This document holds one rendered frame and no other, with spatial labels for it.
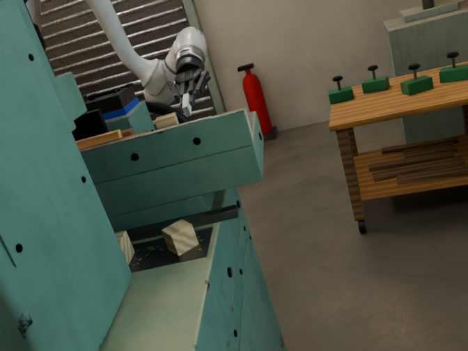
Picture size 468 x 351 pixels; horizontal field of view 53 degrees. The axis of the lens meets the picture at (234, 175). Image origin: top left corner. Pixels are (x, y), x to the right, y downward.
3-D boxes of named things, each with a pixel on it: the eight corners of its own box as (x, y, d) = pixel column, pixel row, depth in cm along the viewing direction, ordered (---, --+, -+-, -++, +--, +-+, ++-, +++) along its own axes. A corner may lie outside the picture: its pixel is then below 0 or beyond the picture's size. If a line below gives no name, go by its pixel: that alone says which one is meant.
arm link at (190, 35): (214, 54, 144) (191, 85, 151) (214, 32, 156) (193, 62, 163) (184, 35, 140) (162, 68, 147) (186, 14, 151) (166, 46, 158)
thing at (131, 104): (139, 102, 99) (130, 76, 97) (125, 115, 89) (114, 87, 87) (83, 118, 101) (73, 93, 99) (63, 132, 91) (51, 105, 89)
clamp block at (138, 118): (160, 138, 103) (146, 99, 100) (145, 159, 90) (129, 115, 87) (99, 154, 105) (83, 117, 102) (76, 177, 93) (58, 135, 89)
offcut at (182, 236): (168, 250, 68) (160, 230, 67) (188, 238, 70) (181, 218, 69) (178, 256, 66) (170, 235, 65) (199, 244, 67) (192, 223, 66)
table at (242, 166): (265, 125, 100) (258, 98, 98) (265, 180, 72) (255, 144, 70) (14, 189, 110) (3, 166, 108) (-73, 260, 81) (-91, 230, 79)
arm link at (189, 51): (199, 41, 141) (198, 50, 136) (209, 67, 147) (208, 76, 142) (170, 49, 142) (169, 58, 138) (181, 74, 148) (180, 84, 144)
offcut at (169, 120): (182, 131, 90) (175, 111, 89) (180, 135, 88) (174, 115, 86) (163, 136, 91) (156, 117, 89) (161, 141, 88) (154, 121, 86)
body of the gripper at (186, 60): (171, 60, 139) (169, 76, 132) (198, 52, 137) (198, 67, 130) (180, 81, 143) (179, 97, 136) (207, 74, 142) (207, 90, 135)
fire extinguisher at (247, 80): (278, 131, 386) (259, 60, 366) (275, 138, 369) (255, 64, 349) (257, 136, 391) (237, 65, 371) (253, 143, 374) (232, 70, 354)
